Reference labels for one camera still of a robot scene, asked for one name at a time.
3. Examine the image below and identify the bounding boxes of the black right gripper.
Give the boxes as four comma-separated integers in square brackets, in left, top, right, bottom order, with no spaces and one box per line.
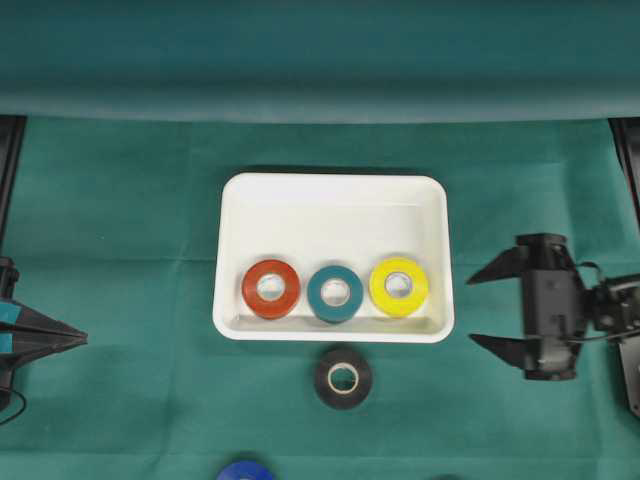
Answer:
[467,234,587,381]

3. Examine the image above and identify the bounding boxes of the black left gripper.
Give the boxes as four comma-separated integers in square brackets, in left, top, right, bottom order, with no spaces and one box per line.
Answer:
[1,257,88,400]

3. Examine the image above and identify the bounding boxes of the yellow tape roll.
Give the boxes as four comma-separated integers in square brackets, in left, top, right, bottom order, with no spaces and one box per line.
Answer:
[369,256,429,318]

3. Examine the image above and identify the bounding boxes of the green tape roll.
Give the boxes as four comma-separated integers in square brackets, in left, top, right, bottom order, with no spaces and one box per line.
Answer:
[307,265,364,324]

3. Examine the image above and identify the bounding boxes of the red tape roll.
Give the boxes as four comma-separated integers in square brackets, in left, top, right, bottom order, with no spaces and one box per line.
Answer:
[241,259,301,320]

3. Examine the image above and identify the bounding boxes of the blue tape roll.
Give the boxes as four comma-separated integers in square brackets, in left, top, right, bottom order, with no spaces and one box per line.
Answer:
[216,460,274,480]

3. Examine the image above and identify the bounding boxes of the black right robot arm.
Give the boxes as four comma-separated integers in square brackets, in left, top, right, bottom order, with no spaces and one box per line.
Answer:
[467,233,639,415]

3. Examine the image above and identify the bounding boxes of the black tape roll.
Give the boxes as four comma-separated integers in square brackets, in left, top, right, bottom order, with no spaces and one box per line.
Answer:
[314,348,374,410]

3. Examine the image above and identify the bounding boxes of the white plastic tray case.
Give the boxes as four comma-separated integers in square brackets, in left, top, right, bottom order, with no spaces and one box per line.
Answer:
[212,173,455,344]

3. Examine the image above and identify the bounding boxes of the green backdrop curtain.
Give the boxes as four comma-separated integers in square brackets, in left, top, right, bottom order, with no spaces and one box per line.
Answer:
[1,1,639,124]

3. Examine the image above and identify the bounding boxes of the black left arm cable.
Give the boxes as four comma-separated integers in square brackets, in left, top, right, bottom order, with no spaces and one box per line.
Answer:
[0,387,29,426]

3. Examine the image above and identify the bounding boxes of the black right frame rail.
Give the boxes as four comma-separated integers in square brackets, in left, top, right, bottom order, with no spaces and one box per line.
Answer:
[608,117,640,220]

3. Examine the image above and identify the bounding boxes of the black frame rail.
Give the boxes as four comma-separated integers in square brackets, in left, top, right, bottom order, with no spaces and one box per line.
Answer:
[608,117,640,220]
[0,115,27,243]

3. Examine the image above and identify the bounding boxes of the black left frame rail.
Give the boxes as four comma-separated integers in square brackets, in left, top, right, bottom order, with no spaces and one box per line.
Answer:
[0,115,27,243]

